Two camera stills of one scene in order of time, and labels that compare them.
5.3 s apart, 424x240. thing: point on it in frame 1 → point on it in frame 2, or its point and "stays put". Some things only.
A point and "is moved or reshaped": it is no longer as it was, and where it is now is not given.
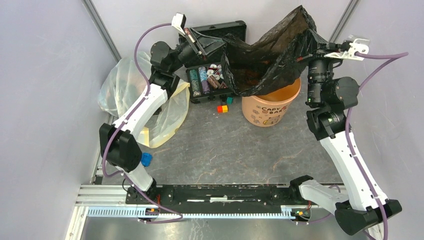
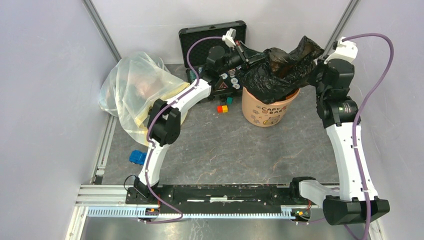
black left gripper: x=206 y=44 → x=248 y=56
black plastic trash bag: x=272 y=60 is moved or reshaped
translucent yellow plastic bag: x=125 y=86 stays put
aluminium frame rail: x=103 y=29 stays put
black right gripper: x=316 y=46 → x=312 y=78
